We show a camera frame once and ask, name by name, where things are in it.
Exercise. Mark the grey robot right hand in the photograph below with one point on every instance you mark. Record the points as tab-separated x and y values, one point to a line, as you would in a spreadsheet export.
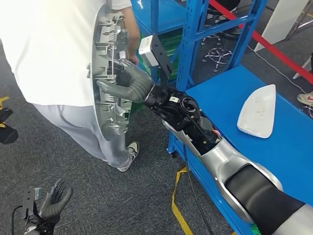
136	86

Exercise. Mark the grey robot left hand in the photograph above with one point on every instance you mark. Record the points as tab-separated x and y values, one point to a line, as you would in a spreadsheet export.
55	204

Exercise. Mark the grey plastic wheel hubcap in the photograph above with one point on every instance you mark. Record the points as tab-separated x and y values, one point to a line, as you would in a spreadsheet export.
105	48

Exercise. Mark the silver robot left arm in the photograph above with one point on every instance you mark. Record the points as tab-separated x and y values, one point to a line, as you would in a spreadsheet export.
36	228

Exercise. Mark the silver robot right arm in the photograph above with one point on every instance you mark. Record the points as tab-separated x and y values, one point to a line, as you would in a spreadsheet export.
244	188

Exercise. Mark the white plastic shell part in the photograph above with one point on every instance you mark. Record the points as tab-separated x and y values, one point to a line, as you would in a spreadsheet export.
256	110

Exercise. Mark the chrome star chair base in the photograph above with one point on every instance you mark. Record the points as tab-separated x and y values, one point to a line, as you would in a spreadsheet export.
217	56
308	113

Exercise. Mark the person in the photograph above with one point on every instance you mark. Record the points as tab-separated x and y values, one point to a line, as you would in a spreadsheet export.
48	48
305	99

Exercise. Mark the yellow floor tape strip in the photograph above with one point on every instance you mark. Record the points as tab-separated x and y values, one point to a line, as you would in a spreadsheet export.
3	101

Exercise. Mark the black stool seat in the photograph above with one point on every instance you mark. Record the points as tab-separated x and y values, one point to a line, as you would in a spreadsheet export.
229	32

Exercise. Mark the red barrier belt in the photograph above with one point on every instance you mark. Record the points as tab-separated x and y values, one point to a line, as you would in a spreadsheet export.
268	45

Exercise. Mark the white cabinet panel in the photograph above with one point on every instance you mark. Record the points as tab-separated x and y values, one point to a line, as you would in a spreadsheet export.
276	19

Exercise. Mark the white table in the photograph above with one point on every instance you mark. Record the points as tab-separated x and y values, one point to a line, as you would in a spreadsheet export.
304	66

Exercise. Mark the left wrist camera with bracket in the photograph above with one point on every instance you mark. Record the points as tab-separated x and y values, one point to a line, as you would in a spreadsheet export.
28	201

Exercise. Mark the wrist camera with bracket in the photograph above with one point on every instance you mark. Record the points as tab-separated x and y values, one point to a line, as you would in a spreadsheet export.
28	201
161	58

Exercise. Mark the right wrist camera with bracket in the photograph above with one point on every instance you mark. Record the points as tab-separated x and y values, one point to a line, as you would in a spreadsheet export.
161	58

